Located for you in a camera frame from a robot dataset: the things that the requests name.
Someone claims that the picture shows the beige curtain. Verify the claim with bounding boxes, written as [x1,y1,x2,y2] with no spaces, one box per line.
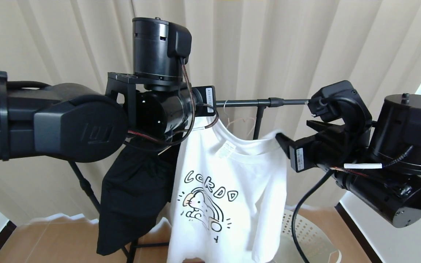
[0,0,421,225]

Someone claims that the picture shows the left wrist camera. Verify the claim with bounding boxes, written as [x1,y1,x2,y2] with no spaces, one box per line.
[167,25,193,65]

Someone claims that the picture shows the pink clothes hanger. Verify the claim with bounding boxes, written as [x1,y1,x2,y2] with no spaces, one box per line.
[223,100,257,138]

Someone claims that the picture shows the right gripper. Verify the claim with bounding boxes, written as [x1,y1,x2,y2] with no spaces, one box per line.
[290,136,421,229]

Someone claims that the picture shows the black clothes rack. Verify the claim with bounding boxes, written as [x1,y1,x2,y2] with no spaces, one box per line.
[68,97,310,263]

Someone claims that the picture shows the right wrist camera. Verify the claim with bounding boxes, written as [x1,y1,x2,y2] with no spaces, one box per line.
[307,80,373,144]

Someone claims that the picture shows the white garment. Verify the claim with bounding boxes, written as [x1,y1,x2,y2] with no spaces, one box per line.
[167,116,290,263]

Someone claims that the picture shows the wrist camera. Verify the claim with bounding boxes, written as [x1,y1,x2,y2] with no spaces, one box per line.
[307,80,373,144]
[167,25,193,65]

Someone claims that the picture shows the black shorts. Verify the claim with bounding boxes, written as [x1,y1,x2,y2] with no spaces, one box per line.
[96,143,182,256]

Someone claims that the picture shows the white laundry basket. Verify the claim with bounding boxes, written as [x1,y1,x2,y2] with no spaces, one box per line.
[273,208,342,263]

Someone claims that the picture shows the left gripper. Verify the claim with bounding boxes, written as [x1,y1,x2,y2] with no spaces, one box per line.
[137,86,217,136]

